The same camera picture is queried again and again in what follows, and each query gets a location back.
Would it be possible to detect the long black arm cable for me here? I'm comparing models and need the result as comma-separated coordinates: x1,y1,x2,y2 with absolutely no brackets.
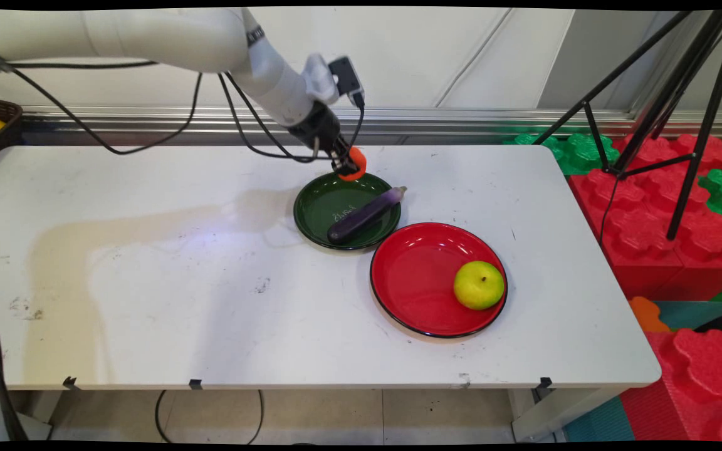
7,60,204,155

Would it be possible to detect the black camera cable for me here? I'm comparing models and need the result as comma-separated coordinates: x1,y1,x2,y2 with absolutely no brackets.
217,70,367,165

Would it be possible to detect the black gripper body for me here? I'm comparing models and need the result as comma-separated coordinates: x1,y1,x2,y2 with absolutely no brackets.
287,100,343,157

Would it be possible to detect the yellow-green toy apple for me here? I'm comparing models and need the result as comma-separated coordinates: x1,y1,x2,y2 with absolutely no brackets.
453,260,506,311

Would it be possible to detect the red round plate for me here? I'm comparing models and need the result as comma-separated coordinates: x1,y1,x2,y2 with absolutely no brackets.
370,222,510,340

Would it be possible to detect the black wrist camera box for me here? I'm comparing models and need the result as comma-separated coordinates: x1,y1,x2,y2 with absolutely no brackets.
328,56,366,108

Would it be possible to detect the black floor cable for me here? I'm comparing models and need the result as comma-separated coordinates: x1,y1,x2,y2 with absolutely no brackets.
154,389,266,445

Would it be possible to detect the black tripod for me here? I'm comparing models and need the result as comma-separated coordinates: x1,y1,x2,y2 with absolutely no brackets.
531,9,722,241

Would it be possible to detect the orange foam piece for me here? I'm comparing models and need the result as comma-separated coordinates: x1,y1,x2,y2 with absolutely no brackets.
628,296,672,334

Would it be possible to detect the dark green round plate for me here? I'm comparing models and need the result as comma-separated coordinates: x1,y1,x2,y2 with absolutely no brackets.
293,172,402,252

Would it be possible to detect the white table leg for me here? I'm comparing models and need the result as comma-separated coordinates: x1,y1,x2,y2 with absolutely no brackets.
509,387,630,443

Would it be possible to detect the purple toy eggplant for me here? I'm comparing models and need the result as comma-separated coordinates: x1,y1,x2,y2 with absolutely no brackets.
327,185,408,246

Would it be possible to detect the orange toy pumpkin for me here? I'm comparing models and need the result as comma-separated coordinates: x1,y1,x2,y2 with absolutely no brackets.
338,147,368,182

